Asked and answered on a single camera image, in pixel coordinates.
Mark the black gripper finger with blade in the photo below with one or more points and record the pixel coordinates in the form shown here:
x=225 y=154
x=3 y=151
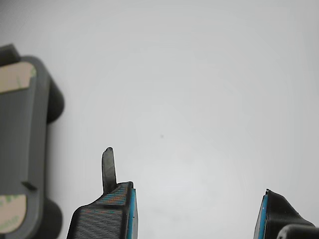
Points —
x=99 y=221

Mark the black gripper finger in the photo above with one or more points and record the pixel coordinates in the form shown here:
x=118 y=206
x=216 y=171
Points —
x=276 y=216

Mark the beige tape liner printed 468MP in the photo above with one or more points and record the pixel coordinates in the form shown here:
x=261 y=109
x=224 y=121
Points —
x=11 y=214

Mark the beige tape liner with 3M print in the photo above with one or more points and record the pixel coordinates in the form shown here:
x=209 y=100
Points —
x=15 y=77

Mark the grey printed fixture with legs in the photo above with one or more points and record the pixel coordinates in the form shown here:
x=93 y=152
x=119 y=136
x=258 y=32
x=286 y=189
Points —
x=20 y=139

